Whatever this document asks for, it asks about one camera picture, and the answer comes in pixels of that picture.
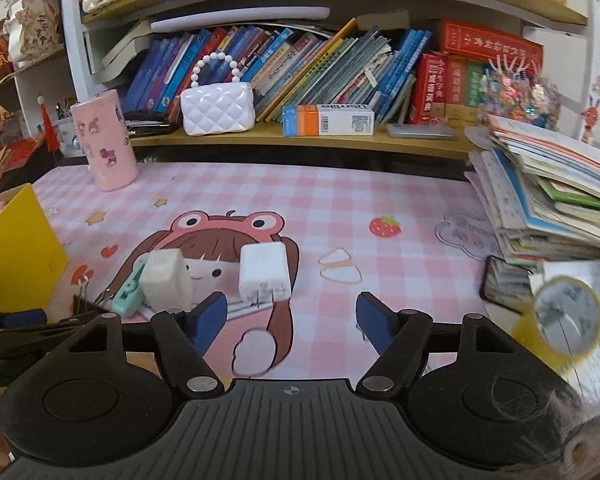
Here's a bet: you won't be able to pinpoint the stack of booklets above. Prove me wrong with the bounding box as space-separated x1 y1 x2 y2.
464 114 600 267

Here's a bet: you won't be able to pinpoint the red boxed book set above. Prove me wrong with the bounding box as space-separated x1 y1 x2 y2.
411 19 544 127

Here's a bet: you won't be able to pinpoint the yellow cardboard box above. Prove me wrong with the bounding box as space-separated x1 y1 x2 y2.
0 183 70 314

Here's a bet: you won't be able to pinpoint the black binder clips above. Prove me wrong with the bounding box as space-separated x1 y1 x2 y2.
72 279 117 317

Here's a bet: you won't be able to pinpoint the black smartphone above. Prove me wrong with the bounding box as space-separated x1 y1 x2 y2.
479 255 537 314

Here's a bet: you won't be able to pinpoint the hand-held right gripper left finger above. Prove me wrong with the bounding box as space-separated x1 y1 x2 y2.
55 291 228 398

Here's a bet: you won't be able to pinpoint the colourful antler decoration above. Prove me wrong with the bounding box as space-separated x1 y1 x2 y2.
479 54 562 132

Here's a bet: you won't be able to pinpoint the pink printed cylinder container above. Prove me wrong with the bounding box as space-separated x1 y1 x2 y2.
70 88 140 194

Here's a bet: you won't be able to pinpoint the pen holder with pens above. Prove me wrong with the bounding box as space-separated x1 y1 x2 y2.
54 102 89 158

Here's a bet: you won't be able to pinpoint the wooden rabbit decoration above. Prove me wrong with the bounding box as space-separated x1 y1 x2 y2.
6 0 64 64

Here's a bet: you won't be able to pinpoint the grey flat case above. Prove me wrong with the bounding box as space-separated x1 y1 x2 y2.
385 123 459 140

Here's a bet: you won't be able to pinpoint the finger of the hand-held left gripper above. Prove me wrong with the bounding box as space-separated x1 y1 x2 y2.
0 309 102 345

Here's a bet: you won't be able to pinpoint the pink checked table mat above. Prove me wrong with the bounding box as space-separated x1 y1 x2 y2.
29 160 537 382

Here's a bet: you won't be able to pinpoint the white cube charger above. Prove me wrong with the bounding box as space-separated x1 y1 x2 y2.
140 248 194 311

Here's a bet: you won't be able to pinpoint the white desk shelf unit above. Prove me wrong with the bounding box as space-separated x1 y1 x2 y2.
12 44 87 157

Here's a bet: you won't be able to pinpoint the red tassel figurine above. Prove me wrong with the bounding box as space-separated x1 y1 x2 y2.
37 92 62 152

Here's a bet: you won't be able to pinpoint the white quilted handbag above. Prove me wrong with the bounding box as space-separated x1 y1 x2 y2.
180 52 256 137

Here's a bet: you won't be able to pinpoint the row of blue books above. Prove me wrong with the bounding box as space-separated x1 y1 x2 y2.
101 16 434 124

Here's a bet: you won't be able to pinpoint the orange and white carton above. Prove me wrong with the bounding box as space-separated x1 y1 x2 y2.
281 103 376 138

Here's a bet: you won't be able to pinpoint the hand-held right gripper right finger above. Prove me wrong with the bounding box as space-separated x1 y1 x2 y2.
355 290 518 398

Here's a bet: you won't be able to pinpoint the yellow tape roll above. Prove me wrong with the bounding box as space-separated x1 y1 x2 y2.
511 275 600 377

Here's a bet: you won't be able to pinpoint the wooden bookshelf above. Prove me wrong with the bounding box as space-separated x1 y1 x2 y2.
60 0 600 162

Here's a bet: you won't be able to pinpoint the grey fuzzy cuff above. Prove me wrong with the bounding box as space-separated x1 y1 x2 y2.
542 389 600 472

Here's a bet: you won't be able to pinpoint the white rolled paper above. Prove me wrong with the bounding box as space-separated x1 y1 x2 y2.
150 6 332 35

